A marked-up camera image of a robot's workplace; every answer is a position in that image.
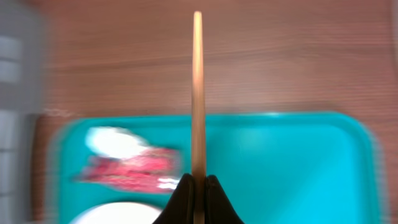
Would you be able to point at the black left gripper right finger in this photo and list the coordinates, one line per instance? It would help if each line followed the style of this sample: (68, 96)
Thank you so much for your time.
(218, 208)

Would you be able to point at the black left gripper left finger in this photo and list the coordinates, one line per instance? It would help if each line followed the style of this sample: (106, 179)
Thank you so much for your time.
(180, 207)

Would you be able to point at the white dinner plate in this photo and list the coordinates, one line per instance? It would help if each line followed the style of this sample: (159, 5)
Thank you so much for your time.
(119, 213)

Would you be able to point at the wooden chopstick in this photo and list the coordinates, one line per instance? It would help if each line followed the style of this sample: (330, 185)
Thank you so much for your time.
(198, 152)

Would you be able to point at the white napkin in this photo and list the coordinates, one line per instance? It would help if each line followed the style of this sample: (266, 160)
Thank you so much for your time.
(115, 143)

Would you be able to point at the grey dishwasher rack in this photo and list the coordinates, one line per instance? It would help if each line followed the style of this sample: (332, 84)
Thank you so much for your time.
(22, 58)

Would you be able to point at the teal plastic tray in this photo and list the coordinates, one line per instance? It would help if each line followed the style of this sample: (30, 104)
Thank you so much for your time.
(274, 167)

